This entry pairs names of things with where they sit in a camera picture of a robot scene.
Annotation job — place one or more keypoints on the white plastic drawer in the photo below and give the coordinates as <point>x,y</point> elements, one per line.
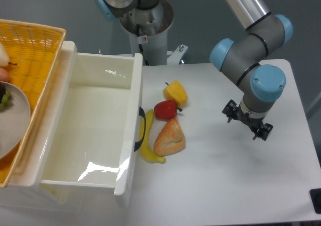
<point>94,146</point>

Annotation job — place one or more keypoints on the triangular bread pastry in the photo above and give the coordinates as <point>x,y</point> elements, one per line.
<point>170,139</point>

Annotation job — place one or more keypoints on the yellow pepper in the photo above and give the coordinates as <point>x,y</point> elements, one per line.
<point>175,91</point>

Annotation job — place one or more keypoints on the peach fruit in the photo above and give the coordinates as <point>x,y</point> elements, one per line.
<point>4,75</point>

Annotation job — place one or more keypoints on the white drawer cabinet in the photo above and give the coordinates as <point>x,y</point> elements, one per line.
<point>25,188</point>

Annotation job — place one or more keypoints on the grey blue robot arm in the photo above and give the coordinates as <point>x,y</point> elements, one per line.
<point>240,61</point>

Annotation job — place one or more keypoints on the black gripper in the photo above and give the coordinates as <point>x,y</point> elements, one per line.
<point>248,117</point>

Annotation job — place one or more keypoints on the white pear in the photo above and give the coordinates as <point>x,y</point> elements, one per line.
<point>4,57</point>

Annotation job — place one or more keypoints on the yellow banana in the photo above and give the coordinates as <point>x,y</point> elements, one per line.
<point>146,151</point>

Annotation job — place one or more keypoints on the white plate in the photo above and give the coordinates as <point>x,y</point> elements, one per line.
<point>14,119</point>

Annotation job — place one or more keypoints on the green grapes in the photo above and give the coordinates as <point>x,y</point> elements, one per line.
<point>6,100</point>

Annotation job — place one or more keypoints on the black drawer handle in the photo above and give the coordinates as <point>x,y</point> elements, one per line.
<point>141,129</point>

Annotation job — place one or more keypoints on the black corner device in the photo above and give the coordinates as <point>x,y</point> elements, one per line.
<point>315,195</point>

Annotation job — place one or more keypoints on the red pepper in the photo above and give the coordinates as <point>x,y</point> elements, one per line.
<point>166,110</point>

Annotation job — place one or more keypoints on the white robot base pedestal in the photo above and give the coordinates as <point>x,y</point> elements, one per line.
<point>148,34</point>

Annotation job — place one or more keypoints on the yellow woven basket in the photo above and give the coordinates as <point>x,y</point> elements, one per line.
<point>33,50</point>

